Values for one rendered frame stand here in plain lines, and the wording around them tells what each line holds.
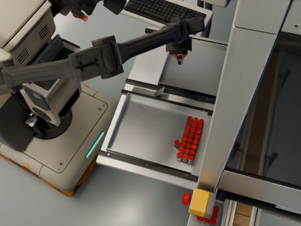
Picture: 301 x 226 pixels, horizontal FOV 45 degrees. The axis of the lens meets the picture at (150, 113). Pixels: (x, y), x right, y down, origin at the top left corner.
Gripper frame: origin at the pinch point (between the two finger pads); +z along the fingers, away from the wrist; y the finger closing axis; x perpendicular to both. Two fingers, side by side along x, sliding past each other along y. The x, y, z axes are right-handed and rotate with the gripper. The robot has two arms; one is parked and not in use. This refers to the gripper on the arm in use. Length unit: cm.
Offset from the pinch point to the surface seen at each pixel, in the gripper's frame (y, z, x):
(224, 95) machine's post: 13, -63, -55
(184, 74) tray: 1.3, 9.0, -2.4
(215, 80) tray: 14.4, 10.1, -5.5
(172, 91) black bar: -3.5, 6.9, -12.2
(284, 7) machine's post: 19, -86, -57
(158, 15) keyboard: -12.2, 12.8, 35.5
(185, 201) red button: 3, -3, -61
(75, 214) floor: -68, 92, -46
